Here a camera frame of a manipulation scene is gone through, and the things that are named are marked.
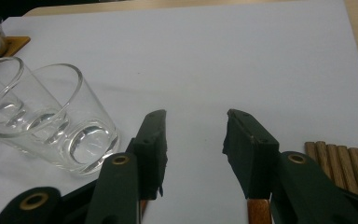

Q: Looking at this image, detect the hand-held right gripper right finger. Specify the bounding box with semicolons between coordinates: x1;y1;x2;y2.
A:
222;108;358;224

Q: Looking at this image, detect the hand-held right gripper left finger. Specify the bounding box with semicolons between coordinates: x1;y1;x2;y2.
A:
85;109;169;224

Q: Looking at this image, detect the row of wooden chopsticks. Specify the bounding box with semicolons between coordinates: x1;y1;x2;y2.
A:
304;140;358;200

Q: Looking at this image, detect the white table mat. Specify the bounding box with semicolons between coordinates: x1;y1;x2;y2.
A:
0;0;358;224

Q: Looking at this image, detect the square wooden coaster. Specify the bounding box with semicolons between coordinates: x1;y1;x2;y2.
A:
0;35;32;73

